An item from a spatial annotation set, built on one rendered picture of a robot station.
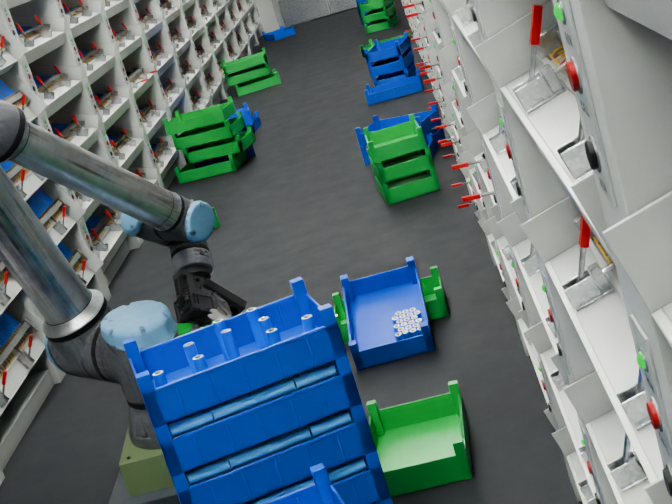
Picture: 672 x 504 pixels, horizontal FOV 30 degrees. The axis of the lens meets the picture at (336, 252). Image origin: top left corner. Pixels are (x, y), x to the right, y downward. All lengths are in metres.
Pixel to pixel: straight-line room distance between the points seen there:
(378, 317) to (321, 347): 1.41
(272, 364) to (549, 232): 0.60
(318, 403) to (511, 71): 0.72
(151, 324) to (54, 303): 0.23
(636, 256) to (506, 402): 2.10
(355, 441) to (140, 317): 0.86
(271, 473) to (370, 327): 1.38
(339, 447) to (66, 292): 0.97
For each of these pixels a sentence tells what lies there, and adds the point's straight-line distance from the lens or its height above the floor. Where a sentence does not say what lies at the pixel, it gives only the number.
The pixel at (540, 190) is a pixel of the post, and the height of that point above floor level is 0.76.
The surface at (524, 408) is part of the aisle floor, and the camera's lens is 2.68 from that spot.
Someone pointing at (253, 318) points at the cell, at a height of 0.53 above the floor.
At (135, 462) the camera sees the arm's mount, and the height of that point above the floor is 0.13.
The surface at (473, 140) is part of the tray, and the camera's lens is 2.77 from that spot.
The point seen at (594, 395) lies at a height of 0.52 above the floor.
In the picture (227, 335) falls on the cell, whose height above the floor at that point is 0.54.
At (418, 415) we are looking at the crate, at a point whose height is 0.02.
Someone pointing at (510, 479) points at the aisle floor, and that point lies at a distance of 2.42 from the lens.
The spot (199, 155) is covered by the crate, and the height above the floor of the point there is 0.11.
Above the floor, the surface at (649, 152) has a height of 0.96.
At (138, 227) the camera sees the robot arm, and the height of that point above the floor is 0.54.
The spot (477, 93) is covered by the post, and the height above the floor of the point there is 0.75.
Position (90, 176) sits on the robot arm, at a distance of 2.57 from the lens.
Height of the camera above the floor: 1.13
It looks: 16 degrees down
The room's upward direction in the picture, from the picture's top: 17 degrees counter-clockwise
